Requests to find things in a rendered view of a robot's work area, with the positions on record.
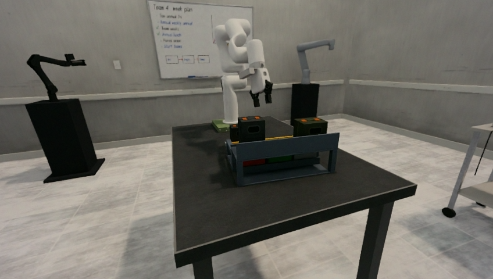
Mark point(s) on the green open bin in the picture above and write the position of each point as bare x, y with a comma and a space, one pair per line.
278, 159

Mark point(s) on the red bin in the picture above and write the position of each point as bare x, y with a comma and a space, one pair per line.
253, 162

